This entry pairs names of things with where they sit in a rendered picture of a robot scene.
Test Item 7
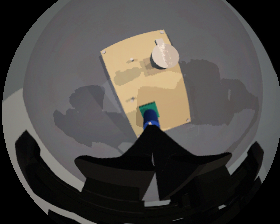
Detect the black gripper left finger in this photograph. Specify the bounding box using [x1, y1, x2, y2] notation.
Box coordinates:
[74, 124, 155, 201]

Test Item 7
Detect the tan rectangular board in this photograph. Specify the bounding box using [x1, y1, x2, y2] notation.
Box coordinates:
[100, 29, 191, 138]

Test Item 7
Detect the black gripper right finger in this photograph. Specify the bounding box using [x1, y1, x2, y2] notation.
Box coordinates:
[151, 124, 232, 201]

